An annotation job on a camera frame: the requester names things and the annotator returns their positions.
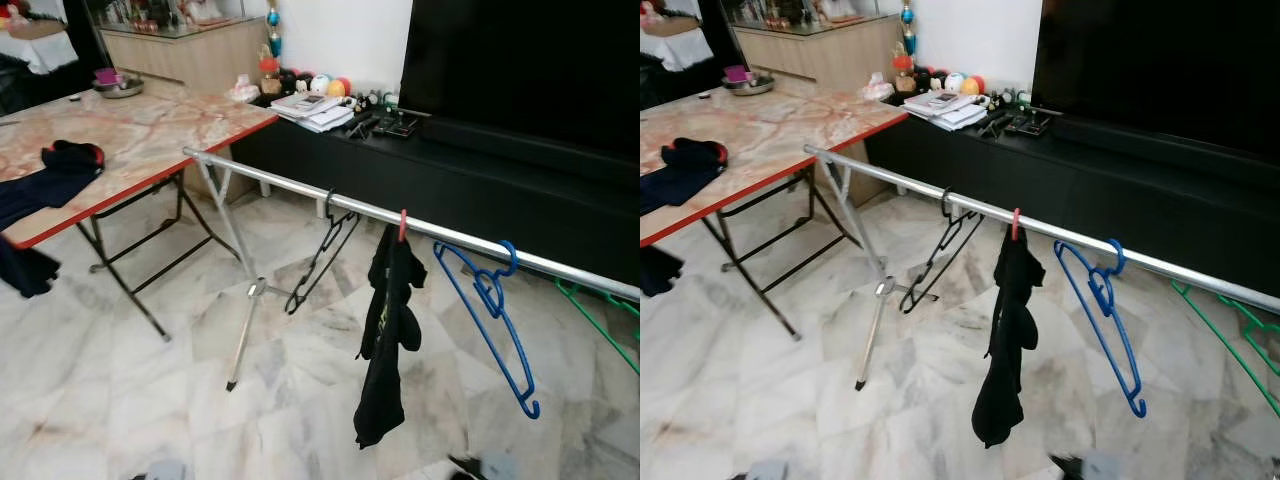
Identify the steel bowl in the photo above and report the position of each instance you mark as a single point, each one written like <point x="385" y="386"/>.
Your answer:
<point x="118" y="90"/>
<point x="748" y="87"/>

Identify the black printed t-shirt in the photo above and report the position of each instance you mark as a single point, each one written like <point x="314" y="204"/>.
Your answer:
<point x="385" y="330"/>
<point x="1005" y="340"/>

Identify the white paper stack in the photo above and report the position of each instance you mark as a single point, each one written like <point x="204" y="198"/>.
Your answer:
<point x="330" y="120"/>
<point x="962" y="117"/>

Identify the silver metal clothes rack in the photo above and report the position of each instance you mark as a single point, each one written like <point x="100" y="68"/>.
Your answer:
<point x="300" y="188"/>
<point x="900" y="181"/>

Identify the blue plastic hanger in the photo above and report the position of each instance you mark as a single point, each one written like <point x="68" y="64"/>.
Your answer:
<point x="490" y="295"/>
<point x="1103" y="295"/>

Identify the white lace tablecloth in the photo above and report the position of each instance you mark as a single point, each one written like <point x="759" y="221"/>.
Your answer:
<point x="40" y="50"/>
<point x="675" y="45"/>

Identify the purple cup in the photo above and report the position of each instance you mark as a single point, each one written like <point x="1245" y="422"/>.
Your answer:
<point x="737" y="73"/>
<point x="106" y="76"/>

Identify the navy shirt with orange collar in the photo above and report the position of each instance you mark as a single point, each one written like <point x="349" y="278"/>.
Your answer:
<point x="685" y="170"/>
<point x="50" y="175"/>

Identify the red plastic hanger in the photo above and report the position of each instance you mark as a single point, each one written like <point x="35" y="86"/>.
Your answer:
<point x="1016" y="224"/>
<point x="402" y="225"/>

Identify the white round toy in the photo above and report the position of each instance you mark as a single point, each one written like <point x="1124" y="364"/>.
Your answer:
<point x="320" y="84"/>
<point x="954" y="81"/>

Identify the small black box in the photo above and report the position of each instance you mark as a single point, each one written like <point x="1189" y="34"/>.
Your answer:
<point x="1030" y="122"/>
<point x="398" y="125"/>

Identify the green plastic hanger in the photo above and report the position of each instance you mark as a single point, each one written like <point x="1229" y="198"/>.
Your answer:
<point x="600" y="320"/>
<point x="1240" y="330"/>

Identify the light wooden sideboard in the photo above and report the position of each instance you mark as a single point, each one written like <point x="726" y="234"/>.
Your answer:
<point x="820" y="50"/>
<point x="190" y="55"/>

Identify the black flat television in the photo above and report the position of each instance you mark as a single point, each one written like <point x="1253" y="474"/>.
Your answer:
<point x="1160" y="70"/>
<point x="520" y="70"/>

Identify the blue and gold trophy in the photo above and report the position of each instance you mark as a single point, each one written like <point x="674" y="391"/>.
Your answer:
<point x="272" y="30"/>
<point x="907" y="25"/>

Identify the jar with red lid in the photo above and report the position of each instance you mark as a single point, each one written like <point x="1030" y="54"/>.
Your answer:
<point x="270" y="72"/>
<point x="903" y="68"/>

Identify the orange round toy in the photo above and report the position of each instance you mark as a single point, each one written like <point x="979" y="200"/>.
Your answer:
<point x="973" y="84"/>
<point x="341" y="86"/>

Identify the black television console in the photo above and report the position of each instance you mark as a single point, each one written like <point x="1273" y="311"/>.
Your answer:
<point x="450" y="195"/>
<point x="1080" y="195"/>

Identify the marble top folding table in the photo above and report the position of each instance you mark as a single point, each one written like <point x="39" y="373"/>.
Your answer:
<point x="780" y="125"/>
<point x="150" y="130"/>

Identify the pink tissue pack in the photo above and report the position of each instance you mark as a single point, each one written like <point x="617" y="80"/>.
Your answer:
<point x="878" y="87"/>
<point x="245" y="90"/>

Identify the white and pink book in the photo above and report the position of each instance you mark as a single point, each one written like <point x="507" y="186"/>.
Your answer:
<point x="935" y="100"/>
<point x="305" y="103"/>

